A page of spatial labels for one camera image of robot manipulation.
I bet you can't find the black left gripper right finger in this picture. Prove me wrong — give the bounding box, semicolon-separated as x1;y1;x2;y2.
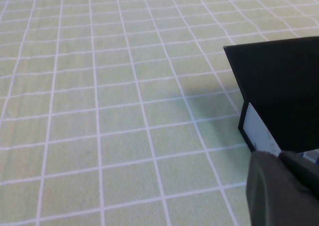
278;151;319;201

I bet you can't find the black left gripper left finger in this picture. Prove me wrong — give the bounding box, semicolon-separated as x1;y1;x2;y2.
245;150;319;226

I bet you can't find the black glasses case printed side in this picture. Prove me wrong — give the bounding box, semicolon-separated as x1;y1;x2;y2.
223;36;319;165

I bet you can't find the green checkered tablecloth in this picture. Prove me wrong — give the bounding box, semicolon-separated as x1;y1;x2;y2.
0;0;319;226

